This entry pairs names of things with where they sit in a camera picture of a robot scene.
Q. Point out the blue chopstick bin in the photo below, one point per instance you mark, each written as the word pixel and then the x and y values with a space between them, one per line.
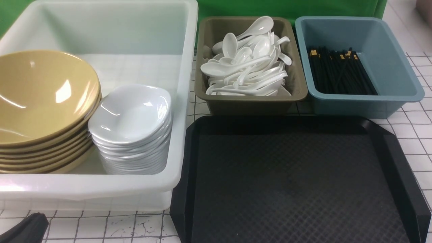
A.
pixel 380 54

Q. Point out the stack of yellow noodle bowls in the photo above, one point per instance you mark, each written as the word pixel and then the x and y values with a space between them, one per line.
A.
pixel 50 155

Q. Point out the stack of white side dishes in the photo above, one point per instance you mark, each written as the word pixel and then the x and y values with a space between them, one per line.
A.
pixel 132 130

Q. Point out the bundle of black chopsticks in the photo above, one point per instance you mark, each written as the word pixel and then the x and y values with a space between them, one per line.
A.
pixel 339 72

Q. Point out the white translucent plastic tub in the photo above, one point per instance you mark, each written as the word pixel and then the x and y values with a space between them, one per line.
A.
pixel 148 42

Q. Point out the green backdrop cloth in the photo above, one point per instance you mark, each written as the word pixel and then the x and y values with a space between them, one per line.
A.
pixel 291 9

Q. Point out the pile of white soup spoons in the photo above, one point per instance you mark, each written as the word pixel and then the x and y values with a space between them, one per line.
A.
pixel 248 64

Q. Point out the yellow noodle bowl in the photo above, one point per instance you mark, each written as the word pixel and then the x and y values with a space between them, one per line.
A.
pixel 44 93

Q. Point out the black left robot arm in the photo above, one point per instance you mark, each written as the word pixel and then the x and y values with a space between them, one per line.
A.
pixel 30 230

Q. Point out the black plastic serving tray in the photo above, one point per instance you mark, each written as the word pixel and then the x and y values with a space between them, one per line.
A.
pixel 296 179

